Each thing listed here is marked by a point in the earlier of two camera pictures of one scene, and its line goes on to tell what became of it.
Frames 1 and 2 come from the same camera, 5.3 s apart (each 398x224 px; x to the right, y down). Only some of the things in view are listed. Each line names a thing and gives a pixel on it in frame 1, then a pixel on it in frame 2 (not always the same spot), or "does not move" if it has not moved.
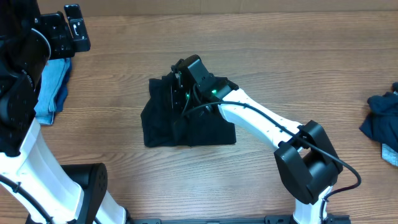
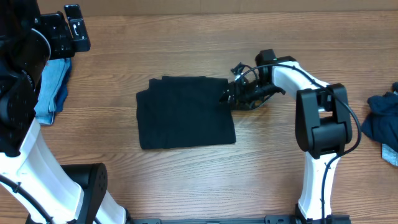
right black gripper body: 175,94 to 234,94
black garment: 160,127 does not move
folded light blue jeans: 53,89 does not move
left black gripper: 66,32 does not move
